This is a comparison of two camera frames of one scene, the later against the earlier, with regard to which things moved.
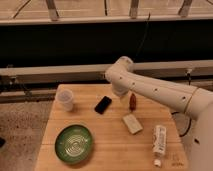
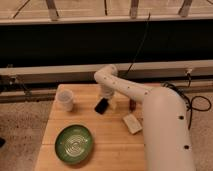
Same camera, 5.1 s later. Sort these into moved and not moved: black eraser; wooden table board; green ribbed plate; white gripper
Moved: white gripper
Not moved: black eraser; wooden table board; green ribbed plate
